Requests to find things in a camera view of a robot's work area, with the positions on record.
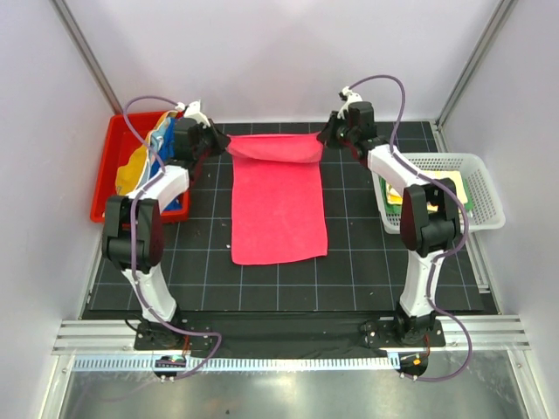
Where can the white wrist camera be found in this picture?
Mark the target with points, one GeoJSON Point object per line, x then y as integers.
{"type": "Point", "coordinates": [193, 111]}
{"type": "Point", "coordinates": [348, 97]}

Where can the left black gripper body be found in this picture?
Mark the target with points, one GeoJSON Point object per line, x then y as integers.
{"type": "Point", "coordinates": [199, 150]}

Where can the yellow towel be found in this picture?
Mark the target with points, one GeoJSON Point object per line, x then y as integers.
{"type": "Point", "coordinates": [454, 181]}

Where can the aluminium frame post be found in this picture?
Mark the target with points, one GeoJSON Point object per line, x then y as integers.
{"type": "Point", "coordinates": [84, 49]}
{"type": "Point", "coordinates": [490, 33]}

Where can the right aluminium frame post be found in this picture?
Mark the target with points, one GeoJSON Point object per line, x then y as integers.
{"type": "Point", "coordinates": [490, 33]}

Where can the slotted white cable duct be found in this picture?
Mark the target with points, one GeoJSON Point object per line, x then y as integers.
{"type": "Point", "coordinates": [167, 364]}

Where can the pink towel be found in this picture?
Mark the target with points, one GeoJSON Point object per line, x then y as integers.
{"type": "Point", "coordinates": [277, 207]}

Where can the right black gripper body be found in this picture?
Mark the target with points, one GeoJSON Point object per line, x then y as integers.
{"type": "Point", "coordinates": [346, 134]}

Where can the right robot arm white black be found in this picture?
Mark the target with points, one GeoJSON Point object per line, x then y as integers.
{"type": "Point", "coordinates": [429, 217]}

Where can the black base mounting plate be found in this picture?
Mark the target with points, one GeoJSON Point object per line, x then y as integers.
{"type": "Point", "coordinates": [290, 335]}

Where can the red plastic bin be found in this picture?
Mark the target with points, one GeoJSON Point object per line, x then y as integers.
{"type": "Point", "coordinates": [119, 144]}

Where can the white perforated plastic basket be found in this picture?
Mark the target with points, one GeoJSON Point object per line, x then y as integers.
{"type": "Point", "coordinates": [484, 208]}

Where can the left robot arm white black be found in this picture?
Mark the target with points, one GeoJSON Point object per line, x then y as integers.
{"type": "Point", "coordinates": [133, 239]}

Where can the blue towel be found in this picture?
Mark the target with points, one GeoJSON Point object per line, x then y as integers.
{"type": "Point", "coordinates": [168, 144]}

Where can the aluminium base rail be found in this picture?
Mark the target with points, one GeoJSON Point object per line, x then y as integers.
{"type": "Point", "coordinates": [487, 332]}

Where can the black grid mat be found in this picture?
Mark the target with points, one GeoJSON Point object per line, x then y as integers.
{"type": "Point", "coordinates": [364, 269]}

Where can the orange mustard towel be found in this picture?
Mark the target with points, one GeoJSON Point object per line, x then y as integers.
{"type": "Point", "coordinates": [136, 171]}

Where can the left aluminium frame post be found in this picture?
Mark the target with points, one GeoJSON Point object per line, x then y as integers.
{"type": "Point", "coordinates": [84, 49]}

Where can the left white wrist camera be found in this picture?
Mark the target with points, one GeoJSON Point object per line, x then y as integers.
{"type": "Point", "coordinates": [193, 111]}

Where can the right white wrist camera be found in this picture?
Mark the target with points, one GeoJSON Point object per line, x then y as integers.
{"type": "Point", "coordinates": [348, 97]}

